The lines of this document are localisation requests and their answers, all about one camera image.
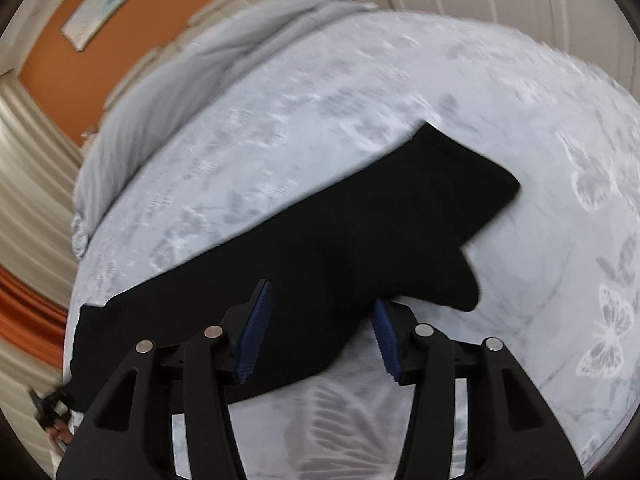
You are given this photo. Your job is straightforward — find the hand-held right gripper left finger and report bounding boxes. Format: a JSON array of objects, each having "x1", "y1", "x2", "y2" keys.
[{"x1": 55, "y1": 280, "x2": 273, "y2": 480}]

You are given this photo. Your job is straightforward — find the beige curtain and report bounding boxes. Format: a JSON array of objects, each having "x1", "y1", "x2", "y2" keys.
[{"x1": 0, "y1": 72, "x2": 83, "y2": 461}]

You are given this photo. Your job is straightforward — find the orange curtain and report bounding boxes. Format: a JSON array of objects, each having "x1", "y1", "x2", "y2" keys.
[{"x1": 0, "y1": 265, "x2": 68, "y2": 368}]

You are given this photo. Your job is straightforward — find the beige padded headboard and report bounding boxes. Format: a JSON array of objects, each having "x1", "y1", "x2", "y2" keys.
[{"x1": 102, "y1": 0, "x2": 386, "y2": 111}]

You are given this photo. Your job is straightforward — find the grey duvet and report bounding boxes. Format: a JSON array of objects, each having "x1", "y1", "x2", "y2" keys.
[{"x1": 72, "y1": 0, "x2": 386, "y2": 261}]

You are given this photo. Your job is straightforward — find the person's left hand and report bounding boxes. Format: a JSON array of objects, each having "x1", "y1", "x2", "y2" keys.
[{"x1": 47, "y1": 417, "x2": 78, "y2": 456}]

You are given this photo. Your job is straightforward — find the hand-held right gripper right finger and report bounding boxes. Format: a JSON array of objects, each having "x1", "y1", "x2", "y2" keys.
[{"x1": 371, "y1": 297, "x2": 583, "y2": 480}]

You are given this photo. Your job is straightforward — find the black pants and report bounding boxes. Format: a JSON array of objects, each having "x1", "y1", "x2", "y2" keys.
[{"x1": 67, "y1": 121, "x2": 522, "y2": 406}]

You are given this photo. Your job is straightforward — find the framed wall picture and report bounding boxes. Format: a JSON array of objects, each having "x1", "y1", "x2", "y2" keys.
[{"x1": 61, "y1": 0, "x2": 178, "y2": 52}]

